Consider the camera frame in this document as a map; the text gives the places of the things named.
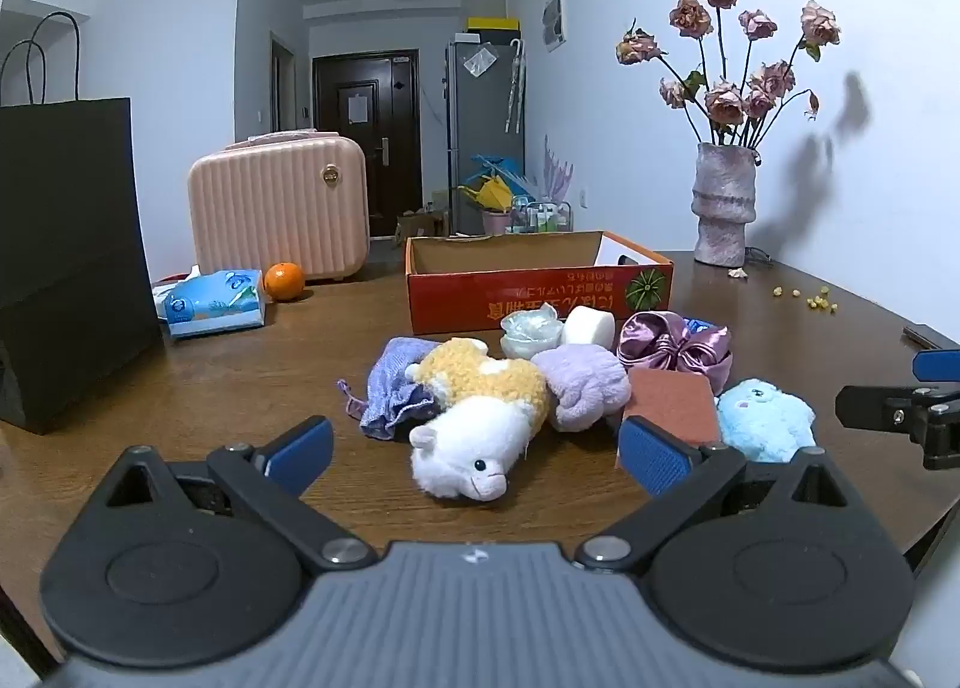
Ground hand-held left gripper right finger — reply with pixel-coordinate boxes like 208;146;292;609
574;416;856;573

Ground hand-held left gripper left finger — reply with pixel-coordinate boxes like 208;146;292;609
105;416;378;570

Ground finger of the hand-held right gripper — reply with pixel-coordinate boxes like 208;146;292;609
835;382;960;471
913;348;960;382

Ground brown scouring sponge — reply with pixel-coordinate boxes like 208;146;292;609
616;367;722;449

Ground lilac fluffy headband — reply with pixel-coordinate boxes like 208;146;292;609
531;344;632;432

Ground purple satin bonnet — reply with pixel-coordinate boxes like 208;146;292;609
615;311;734;396

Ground purple knitted pouch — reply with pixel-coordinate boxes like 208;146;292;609
336;337;443;441

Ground blue plush toy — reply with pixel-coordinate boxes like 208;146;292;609
715;378;817;464

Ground white round sponge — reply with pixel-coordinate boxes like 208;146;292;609
561;305;617;350

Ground white yellow alpaca plush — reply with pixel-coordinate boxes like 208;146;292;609
405;337;552;503

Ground red orange cardboard box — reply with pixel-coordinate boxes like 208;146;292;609
405;230;674;337

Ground scattered yellow crumbs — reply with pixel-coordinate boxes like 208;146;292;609
772;283;837;314

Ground orange fruit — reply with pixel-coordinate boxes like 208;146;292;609
264;261;306;303

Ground blue tissue pack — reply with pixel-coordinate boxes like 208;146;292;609
152;266;268;339

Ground pink ribbed suitcase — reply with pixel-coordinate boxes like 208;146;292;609
187;131;368;282

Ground brown cardboard carton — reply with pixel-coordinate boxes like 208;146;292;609
395;208;451;247

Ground purple textured vase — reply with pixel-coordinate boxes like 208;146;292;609
691;142;758;267

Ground metal cart with bottles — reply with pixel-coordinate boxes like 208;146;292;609
510;199;575;235

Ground purple feather decoration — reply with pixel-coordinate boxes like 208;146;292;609
541;135;575;205

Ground black paper bag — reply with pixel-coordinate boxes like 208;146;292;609
0;11;164;434

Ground blue folding stool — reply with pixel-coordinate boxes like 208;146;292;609
469;152;526;198

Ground bunch of dried pink roses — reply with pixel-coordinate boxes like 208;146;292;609
616;0;842;151

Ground dark wooden door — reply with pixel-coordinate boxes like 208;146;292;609
312;49;423;239

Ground grey refrigerator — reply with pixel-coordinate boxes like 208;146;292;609
445;37;526;235

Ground white folded umbrella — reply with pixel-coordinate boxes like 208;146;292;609
505;37;526;134

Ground side door frame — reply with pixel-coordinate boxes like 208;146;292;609
270;32;295;134

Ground wall electrical panel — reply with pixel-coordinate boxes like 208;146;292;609
541;0;567;52

